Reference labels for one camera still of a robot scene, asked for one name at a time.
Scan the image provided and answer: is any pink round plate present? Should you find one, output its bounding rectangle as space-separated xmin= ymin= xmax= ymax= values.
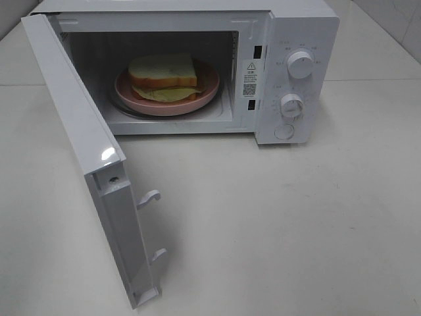
xmin=114 ymin=59 xmax=220 ymax=117

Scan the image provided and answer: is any white microwave knob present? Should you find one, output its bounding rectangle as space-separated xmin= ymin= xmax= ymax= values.
xmin=287 ymin=49 xmax=314 ymax=79
xmin=280 ymin=93 xmax=303 ymax=118

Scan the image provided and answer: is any white lower microwave knob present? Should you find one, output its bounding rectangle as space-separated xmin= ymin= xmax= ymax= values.
xmin=280 ymin=93 xmax=303 ymax=118

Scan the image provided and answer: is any white microwave door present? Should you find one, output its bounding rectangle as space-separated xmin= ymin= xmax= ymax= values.
xmin=22 ymin=14 xmax=166 ymax=308

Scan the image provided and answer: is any white warning label sticker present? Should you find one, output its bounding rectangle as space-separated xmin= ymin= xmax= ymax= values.
xmin=241 ymin=59 xmax=262 ymax=99

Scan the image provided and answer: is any white round door button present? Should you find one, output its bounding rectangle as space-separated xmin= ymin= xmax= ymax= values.
xmin=274 ymin=124 xmax=295 ymax=140

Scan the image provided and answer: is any glass microwave turntable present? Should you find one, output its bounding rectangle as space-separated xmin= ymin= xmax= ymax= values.
xmin=114 ymin=83 xmax=232 ymax=121

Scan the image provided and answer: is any white upper microwave knob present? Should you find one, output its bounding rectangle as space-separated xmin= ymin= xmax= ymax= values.
xmin=287 ymin=49 xmax=314 ymax=79

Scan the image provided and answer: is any white bread sandwich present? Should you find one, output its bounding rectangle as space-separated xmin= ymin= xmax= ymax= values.
xmin=128 ymin=53 xmax=203 ymax=103

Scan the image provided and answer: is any white microwave oven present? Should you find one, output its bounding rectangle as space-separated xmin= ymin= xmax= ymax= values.
xmin=28 ymin=1 xmax=339 ymax=144

